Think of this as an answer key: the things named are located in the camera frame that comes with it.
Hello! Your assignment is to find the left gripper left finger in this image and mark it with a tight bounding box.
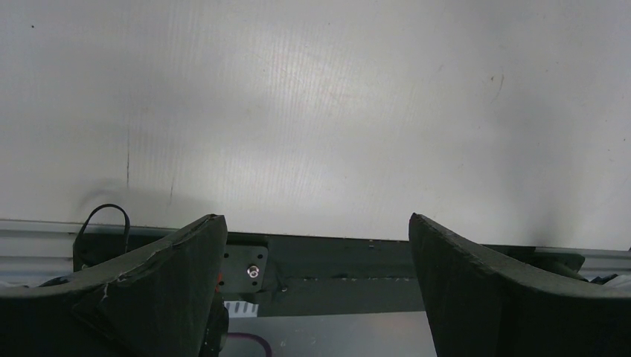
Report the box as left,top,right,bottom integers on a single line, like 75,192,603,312
1,215,228,356

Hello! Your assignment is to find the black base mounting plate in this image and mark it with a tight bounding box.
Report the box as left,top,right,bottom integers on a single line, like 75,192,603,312
72,231,588,319

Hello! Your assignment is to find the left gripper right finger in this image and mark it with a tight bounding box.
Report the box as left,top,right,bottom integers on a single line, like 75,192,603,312
409,214,630,356

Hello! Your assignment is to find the aluminium frame rail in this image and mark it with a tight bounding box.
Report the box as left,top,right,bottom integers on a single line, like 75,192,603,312
1,220,630,286

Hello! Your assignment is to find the left white cable duct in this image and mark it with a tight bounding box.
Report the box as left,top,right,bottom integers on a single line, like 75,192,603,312
224,300,259,319

